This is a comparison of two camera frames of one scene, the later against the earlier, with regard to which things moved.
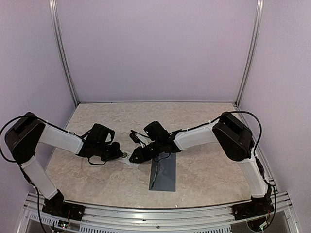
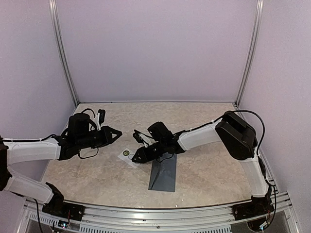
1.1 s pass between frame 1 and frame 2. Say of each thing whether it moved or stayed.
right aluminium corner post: stayed
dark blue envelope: stayed
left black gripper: moved
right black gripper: stayed
